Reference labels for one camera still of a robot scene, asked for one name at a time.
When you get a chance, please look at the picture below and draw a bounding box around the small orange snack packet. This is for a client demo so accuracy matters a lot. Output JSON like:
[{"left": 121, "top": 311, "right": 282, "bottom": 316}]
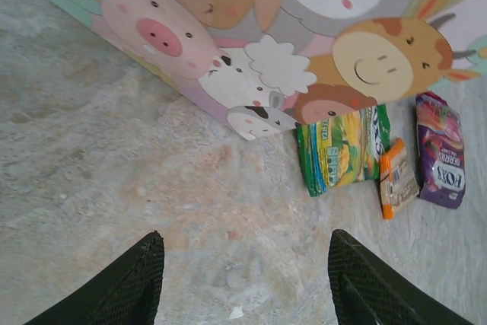
[{"left": 379, "top": 137, "right": 421, "bottom": 221}]

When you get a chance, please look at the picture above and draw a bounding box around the green Fox's candy packet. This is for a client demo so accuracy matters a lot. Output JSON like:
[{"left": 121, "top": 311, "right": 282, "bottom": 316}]
[{"left": 295, "top": 104, "right": 392, "bottom": 199}]

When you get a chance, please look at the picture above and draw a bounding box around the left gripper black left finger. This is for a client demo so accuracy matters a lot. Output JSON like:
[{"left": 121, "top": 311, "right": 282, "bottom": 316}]
[{"left": 22, "top": 230, "right": 165, "bottom": 325}]

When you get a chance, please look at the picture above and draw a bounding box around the paper bag with cartoon animals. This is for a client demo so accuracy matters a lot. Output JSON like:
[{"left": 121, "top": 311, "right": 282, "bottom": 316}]
[{"left": 0, "top": 0, "right": 487, "bottom": 142}]

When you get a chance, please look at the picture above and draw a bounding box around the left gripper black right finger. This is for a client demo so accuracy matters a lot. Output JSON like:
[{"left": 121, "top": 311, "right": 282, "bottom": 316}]
[{"left": 328, "top": 228, "right": 475, "bottom": 325}]

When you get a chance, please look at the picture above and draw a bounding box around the purple Fox's berries candy packet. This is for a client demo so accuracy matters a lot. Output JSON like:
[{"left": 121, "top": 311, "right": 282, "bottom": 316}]
[{"left": 414, "top": 91, "right": 467, "bottom": 210}]

